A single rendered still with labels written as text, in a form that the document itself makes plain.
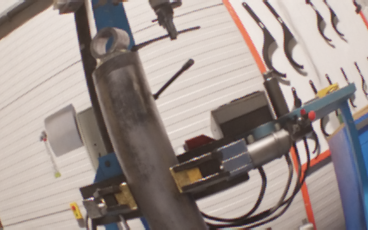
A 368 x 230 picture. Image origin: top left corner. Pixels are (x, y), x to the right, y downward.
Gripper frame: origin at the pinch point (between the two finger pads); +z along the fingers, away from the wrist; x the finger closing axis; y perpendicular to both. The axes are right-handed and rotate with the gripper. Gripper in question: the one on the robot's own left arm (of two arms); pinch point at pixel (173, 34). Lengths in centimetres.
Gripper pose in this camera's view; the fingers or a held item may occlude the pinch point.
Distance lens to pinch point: 234.6
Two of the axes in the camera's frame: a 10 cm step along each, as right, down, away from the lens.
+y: -9.2, 3.1, -2.5
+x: 1.7, -2.6, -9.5
